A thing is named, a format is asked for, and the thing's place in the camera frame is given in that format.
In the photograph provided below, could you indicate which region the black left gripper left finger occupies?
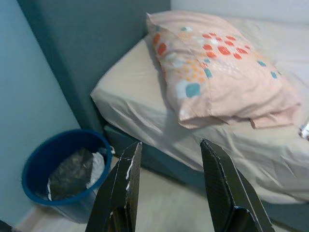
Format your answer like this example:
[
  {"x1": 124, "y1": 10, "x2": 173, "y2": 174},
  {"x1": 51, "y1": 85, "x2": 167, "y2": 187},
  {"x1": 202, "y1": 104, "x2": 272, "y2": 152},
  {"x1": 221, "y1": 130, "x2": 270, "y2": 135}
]
[{"x1": 84, "y1": 141, "x2": 142, "y2": 232}]

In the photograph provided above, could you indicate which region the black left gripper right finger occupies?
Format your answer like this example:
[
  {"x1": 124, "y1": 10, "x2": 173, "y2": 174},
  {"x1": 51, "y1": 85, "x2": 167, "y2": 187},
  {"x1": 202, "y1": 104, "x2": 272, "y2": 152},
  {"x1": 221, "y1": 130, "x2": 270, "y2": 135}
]
[{"x1": 199, "y1": 138, "x2": 276, "y2": 232}]

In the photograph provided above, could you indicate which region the cream cartoon print quilt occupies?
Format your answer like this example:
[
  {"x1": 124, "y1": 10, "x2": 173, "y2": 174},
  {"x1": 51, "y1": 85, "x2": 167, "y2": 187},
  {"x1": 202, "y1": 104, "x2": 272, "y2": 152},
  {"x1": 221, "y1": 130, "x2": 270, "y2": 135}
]
[{"x1": 298, "y1": 122, "x2": 309, "y2": 142}]

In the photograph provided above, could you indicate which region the pink patterned pillow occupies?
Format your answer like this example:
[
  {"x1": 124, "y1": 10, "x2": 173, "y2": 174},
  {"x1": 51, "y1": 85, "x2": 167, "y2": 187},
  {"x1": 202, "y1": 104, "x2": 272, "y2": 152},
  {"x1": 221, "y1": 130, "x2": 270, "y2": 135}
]
[{"x1": 145, "y1": 11, "x2": 302, "y2": 130}]

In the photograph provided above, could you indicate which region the white crumpled paper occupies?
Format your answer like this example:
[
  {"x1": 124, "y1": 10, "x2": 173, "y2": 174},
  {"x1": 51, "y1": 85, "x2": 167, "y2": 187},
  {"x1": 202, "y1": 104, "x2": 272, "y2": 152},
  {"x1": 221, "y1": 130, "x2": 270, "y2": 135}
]
[{"x1": 85, "y1": 151, "x2": 107, "y2": 189}]

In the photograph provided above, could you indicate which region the dark crumpled bag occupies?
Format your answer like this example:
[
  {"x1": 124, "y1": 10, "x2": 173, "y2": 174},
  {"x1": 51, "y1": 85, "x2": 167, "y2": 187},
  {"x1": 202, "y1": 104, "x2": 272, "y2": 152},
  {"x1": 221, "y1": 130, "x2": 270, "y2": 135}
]
[{"x1": 48, "y1": 147, "x2": 95, "y2": 201}]

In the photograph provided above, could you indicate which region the blue round waste bin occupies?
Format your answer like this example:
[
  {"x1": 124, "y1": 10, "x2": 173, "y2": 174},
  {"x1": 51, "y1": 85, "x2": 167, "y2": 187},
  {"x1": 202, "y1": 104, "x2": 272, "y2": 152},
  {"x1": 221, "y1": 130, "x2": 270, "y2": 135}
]
[{"x1": 21, "y1": 129, "x2": 114, "y2": 224}]

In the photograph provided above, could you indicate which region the cream sheeted bed mattress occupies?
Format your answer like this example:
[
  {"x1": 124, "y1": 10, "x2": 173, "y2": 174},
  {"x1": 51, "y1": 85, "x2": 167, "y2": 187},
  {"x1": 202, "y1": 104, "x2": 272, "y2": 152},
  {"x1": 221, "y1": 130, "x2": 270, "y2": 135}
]
[{"x1": 90, "y1": 18, "x2": 309, "y2": 203}]

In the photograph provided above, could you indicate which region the teal upholstered headboard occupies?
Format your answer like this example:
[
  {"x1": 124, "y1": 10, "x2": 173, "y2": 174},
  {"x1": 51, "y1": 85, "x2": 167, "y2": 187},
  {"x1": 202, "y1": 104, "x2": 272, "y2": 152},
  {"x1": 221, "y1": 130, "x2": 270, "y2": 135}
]
[{"x1": 16, "y1": 0, "x2": 172, "y2": 136}]

